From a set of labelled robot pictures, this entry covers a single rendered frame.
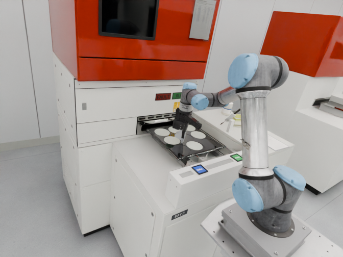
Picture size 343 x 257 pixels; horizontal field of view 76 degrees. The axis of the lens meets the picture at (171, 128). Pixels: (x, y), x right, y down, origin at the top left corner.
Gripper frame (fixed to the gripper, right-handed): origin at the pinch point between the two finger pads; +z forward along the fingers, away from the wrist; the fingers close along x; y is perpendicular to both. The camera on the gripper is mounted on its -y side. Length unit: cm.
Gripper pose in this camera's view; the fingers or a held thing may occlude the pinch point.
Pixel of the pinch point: (182, 141)
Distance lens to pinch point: 133.6
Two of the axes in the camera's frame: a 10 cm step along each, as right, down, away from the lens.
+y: -9.5, -2.4, 1.8
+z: -1.5, 8.9, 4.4
